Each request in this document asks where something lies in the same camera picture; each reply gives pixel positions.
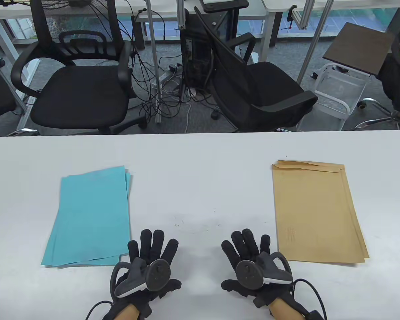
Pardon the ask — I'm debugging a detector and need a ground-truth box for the person's right forearm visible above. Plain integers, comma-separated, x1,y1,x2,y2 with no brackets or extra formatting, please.
268,298,307,320

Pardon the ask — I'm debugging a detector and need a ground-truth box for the black chair with loop handle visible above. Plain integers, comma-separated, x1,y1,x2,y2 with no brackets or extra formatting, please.
11,0,146,135

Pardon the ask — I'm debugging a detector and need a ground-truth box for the black glove cable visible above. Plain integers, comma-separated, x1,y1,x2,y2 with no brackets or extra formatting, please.
292,278,328,320
85,301,115,320

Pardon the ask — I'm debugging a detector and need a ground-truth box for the person's right hand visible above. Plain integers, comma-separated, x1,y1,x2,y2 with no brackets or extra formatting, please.
221,229,307,309

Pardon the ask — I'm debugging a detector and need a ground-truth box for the brown A4 envelope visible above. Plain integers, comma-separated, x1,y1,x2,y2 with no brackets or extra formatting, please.
272,163,366,264
277,160,370,261

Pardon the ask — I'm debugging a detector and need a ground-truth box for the blue paper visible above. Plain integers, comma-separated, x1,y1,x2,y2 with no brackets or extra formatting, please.
46,168,131,267
41,166,127,266

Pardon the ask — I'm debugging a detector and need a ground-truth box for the person's left hand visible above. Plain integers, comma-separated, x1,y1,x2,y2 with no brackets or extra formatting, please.
105,229,182,320

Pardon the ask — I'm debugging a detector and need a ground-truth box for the black computer tower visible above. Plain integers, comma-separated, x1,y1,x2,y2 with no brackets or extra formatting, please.
181,13,217,92

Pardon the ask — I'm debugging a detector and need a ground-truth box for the black office chair chrome base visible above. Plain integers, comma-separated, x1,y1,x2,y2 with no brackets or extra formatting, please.
355,7,400,130

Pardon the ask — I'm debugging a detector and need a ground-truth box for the white power strip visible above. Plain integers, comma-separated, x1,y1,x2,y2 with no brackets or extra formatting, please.
153,63,182,89

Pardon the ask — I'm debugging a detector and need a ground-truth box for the aluminium frame post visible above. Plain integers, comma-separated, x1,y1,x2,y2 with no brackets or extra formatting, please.
297,0,334,84
146,0,163,124
293,0,317,30
176,0,187,31

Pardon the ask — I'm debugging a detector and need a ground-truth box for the black clamp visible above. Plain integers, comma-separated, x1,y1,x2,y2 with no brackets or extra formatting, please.
280,5,299,31

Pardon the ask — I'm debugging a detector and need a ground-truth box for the black mesh office chair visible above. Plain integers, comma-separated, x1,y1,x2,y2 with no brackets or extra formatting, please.
193,6,318,133

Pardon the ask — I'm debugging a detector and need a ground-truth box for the white utility cart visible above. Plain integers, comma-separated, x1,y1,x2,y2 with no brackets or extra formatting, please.
297,63,368,131

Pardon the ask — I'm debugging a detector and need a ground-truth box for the person's left forearm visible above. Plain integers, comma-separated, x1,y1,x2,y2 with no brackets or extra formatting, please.
115,303,142,320

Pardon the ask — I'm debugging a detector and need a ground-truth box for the black desk stand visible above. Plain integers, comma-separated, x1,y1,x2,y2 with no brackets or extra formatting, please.
199,0,249,13

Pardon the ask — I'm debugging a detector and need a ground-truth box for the dark wooden board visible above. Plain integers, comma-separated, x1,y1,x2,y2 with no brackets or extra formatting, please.
322,22,396,76

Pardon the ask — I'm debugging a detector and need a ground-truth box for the tangle of black cables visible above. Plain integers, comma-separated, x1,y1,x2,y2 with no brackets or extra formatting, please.
120,0,220,132

